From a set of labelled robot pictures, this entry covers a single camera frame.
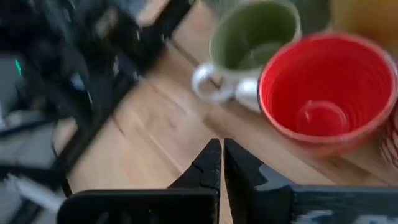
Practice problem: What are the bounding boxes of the red mug white handle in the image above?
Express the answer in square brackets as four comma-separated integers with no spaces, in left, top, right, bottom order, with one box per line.
[234,32,398,156]

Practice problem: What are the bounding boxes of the olive green mug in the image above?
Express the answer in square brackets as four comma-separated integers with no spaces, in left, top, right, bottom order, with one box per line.
[191,0,302,105]

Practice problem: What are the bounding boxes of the white mug red pattern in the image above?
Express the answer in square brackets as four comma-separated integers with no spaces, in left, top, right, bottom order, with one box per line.
[379,102,398,170]

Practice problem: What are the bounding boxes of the black aluminium table frame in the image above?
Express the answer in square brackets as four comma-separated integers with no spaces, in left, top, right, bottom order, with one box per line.
[52,0,193,200]

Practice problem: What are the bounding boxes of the wooden shelf black legs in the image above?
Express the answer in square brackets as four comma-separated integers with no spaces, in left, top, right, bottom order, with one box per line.
[167,0,398,187]

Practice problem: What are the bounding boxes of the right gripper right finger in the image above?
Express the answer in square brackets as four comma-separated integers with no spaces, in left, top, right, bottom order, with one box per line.
[223,138,295,224]

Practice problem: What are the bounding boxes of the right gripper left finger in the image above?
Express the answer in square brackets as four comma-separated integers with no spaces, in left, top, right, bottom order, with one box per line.
[167,138,222,191]

